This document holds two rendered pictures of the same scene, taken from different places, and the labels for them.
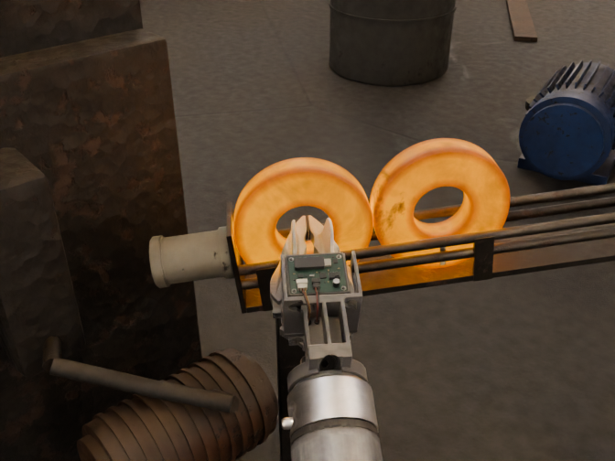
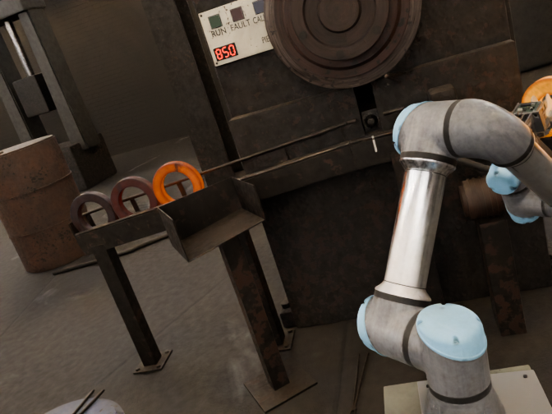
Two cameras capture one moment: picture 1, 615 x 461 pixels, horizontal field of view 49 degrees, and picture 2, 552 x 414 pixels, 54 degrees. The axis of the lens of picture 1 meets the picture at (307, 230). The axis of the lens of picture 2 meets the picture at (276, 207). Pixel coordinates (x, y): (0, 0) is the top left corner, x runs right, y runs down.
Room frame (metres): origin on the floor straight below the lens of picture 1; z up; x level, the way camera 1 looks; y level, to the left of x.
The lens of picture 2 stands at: (-0.82, -0.73, 1.13)
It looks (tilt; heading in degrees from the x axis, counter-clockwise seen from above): 18 degrees down; 56
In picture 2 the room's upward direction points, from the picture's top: 18 degrees counter-clockwise
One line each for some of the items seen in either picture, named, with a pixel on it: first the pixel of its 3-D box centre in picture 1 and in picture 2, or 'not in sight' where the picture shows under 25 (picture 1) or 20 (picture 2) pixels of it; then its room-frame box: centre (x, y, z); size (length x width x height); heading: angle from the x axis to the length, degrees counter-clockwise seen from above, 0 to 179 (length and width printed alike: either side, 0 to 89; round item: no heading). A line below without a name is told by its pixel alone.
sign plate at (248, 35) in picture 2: not in sight; (242, 29); (0.32, 0.82, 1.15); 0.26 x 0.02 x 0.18; 130
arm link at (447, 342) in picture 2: not in sight; (450, 346); (-0.14, -0.15, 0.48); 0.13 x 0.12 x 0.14; 90
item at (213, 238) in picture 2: not in sight; (241, 297); (-0.09, 0.70, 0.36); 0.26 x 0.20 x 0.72; 165
